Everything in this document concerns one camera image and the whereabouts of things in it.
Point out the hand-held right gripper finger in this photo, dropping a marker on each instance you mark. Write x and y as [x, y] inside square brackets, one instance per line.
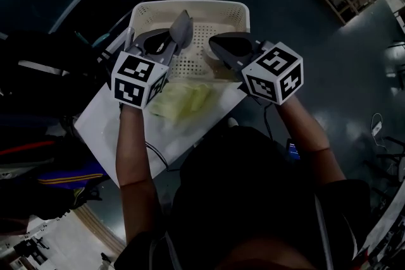
[226, 59]
[234, 42]

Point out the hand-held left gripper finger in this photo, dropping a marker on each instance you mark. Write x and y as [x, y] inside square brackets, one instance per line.
[152, 38]
[167, 52]

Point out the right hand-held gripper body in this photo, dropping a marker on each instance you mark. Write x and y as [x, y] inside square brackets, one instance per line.
[272, 72]

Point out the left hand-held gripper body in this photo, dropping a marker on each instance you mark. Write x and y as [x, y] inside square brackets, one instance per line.
[136, 72]

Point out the cream perforated plastic basket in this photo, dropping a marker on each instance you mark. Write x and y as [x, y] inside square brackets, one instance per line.
[221, 12]

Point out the yellow cloth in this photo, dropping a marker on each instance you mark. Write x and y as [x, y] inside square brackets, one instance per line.
[180, 98]

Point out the person's left forearm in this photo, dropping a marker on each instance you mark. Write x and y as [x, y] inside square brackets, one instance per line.
[133, 151]

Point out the person's right forearm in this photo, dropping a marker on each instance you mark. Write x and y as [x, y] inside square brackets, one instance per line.
[303, 136]

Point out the teal round plastic object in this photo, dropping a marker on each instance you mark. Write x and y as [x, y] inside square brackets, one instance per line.
[101, 40]

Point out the white sink basin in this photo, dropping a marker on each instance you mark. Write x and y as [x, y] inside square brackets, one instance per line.
[104, 123]

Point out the person's white shoe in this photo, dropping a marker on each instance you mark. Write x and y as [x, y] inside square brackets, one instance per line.
[232, 122]

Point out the black phone lit screen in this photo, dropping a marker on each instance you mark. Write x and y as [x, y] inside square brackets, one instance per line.
[293, 150]

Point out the white power adapter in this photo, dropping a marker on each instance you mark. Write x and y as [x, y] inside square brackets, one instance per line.
[376, 128]

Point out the purple garment yellow stripes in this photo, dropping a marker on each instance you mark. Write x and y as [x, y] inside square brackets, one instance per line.
[72, 177]

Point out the person's torso black shirt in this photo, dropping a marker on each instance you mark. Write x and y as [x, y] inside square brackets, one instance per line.
[246, 199]

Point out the dark garment red stripe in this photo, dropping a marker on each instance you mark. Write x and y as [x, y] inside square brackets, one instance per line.
[28, 148]

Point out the black yellow bag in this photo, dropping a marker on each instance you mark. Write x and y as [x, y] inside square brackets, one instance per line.
[85, 197]

